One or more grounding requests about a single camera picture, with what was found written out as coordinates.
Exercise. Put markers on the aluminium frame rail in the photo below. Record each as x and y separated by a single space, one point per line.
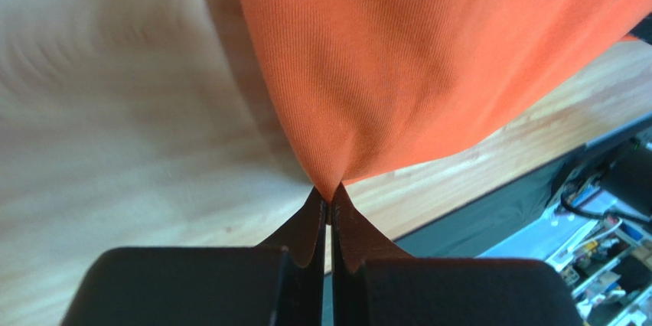
596 232

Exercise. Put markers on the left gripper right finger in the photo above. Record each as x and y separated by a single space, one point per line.
375 282

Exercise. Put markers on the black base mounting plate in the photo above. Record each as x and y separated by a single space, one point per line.
477 226

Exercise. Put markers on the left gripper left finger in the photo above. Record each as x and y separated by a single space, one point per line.
277 282

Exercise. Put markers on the orange t-shirt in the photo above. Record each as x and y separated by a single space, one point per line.
363 87

